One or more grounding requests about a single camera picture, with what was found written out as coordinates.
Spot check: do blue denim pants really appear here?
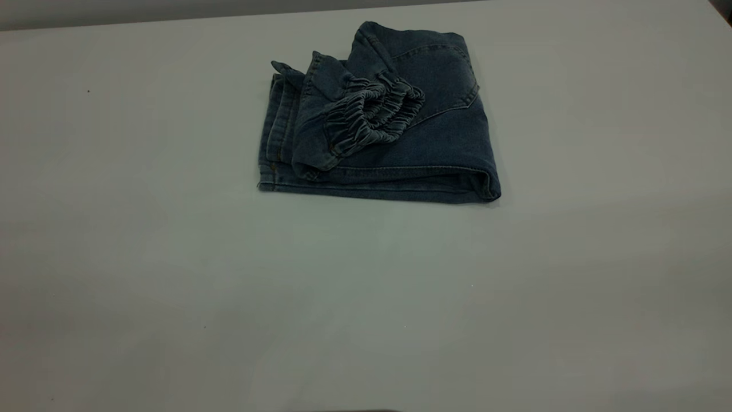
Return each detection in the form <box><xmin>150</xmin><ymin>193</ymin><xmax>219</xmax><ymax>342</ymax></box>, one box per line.
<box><xmin>257</xmin><ymin>21</ymin><xmax>502</xmax><ymax>205</ymax></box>

